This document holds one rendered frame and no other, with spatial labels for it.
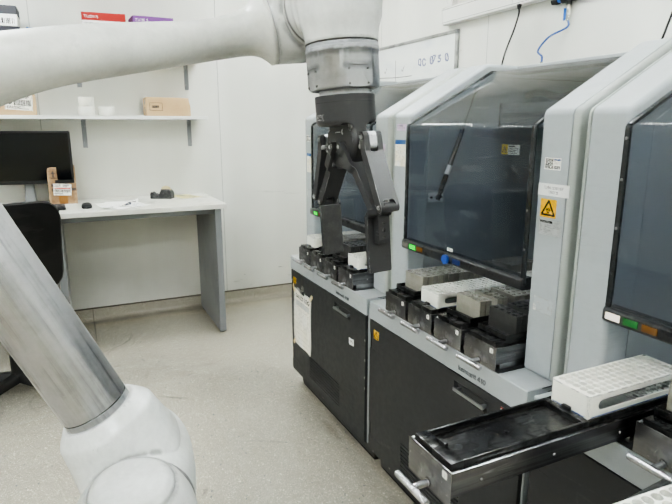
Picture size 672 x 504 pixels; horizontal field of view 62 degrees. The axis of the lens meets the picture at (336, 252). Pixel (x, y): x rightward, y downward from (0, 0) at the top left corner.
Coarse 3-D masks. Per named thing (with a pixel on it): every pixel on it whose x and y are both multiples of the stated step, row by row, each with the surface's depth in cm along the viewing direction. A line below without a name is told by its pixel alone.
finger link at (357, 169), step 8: (336, 144) 69; (344, 144) 68; (344, 152) 67; (344, 160) 68; (352, 168) 67; (360, 168) 67; (360, 176) 66; (360, 184) 66; (368, 184) 66; (360, 192) 66; (368, 192) 65; (368, 200) 65; (384, 200) 65; (368, 208) 65; (368, 216) 64; (376, 216) 64
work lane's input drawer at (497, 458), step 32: (480, 416) 114; (512, 416) 116; (544, 416) 116; (576, 416) 114; (608, 416) 114; (640, 416) 117; (416, 448) 106; (448, 448) 102; (480, 448) 105; (512, 448) 104; (544, 448) 106; (576, 448) 110; (448, 480) 98; (480, 480) 100
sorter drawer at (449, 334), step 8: (440, 320) 174; (448, 320) 171; (456, 320) 170; (488, 320) 170; (440, 328) 174; (448, 328) 170; (456, 328) 166; (464, 328) 166; (472, 328) 166; (440, 336) 174; (448, 336) 170; (456, 336) 167; (464, 336) 165; (440, 344) 168; (448, 344) 171; (456, 344) 167
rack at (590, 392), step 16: (592, 368) 125; (608, 368) 125; (624, 368) 126; (640, 368) 126; (656, 368) 125; (560, 384) 118; (576, 384) 118; (592, 384) 117; (608, 384) 117; (624, 384) 118; (640, 384) 118; (656, 384) 125; (560, 400) 119; (576, 400) 115; (592, 400) 112; (608, 400) 122; (624, 400) 122; (640, 400) 119; (592, 416) 113
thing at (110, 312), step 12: (252, 288) 456; (264, 288) 461; (276, 288) 465; (288, 288) 470; (156, 300) 424; (168, 300) 428; (180, 300) 432; (192, 300) 436; (228, 300) 449; (240, 300) 452; (84, 312) 404; (96, 312) 407; (108, 312) 411; (120, 312) 415; (132, 312) 418; (144, 312) 421; (156, 312) 424
